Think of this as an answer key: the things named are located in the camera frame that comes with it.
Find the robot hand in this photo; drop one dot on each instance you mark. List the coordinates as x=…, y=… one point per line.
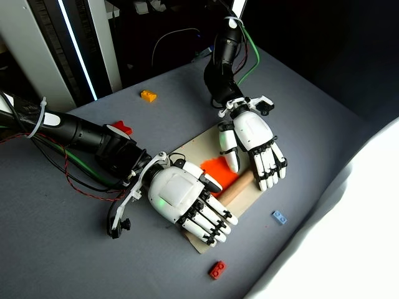
x=174, y=190
x=251, y=130

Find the wooden rolling pin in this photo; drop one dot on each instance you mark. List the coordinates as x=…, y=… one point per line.
x=237, y=187

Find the orange play dough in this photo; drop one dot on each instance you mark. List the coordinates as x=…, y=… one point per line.
x=218, y=171

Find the light wooden board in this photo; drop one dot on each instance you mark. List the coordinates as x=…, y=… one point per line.
x=202, y=146

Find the flat red toy brick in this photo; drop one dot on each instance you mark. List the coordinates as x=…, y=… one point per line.
x=217, y=270

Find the light blue toy brick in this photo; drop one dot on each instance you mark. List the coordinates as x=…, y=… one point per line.
x=280, y=217

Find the yellow toy brick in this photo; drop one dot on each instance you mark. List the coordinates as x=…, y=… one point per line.
x=148, y=96

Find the grey table cloth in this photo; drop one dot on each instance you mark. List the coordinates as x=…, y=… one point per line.
x=93, y=249

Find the white cabinet with light strip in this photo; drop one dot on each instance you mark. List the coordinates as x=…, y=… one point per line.
x=25, y=46

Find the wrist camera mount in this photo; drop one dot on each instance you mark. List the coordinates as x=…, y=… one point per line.
x=265, y=107
x=118, y=218

